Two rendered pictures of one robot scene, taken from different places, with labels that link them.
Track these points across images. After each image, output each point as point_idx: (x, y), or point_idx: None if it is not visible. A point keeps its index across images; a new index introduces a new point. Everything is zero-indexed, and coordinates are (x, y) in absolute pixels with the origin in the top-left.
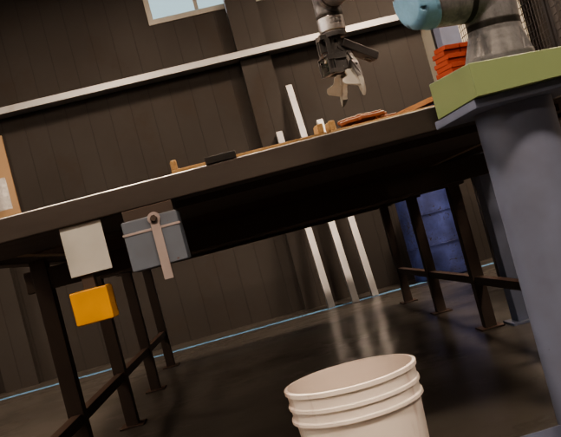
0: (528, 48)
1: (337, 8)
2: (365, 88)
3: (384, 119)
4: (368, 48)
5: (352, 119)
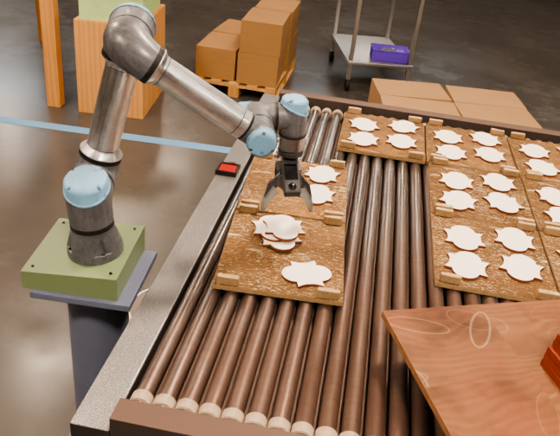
0: (67, 249)
1: (280, 131)
2: (262, 207)
3: (185, 226)
4: (283, 182)
5: (260, 218)
